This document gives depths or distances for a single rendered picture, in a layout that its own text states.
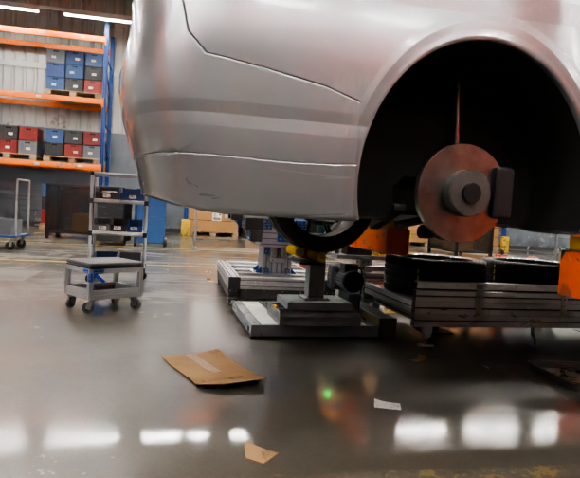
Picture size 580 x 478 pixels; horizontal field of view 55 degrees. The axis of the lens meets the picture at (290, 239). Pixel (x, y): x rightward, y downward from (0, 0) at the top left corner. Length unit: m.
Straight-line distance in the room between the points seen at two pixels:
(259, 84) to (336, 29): 0.28
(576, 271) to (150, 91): 1.50
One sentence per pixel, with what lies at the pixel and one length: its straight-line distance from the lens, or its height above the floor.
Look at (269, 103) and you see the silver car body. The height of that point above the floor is 1.05.
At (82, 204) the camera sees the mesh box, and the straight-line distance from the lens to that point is 10.67.
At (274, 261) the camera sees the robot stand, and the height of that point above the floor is 0.34.
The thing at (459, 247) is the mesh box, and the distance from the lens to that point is 11.80.
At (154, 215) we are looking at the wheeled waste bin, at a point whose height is 0.53.
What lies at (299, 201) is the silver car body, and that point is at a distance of 1.59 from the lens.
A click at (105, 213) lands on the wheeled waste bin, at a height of 0.51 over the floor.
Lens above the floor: 0.76
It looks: 3 degrees down
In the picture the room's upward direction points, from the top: 3 degrees clockwise
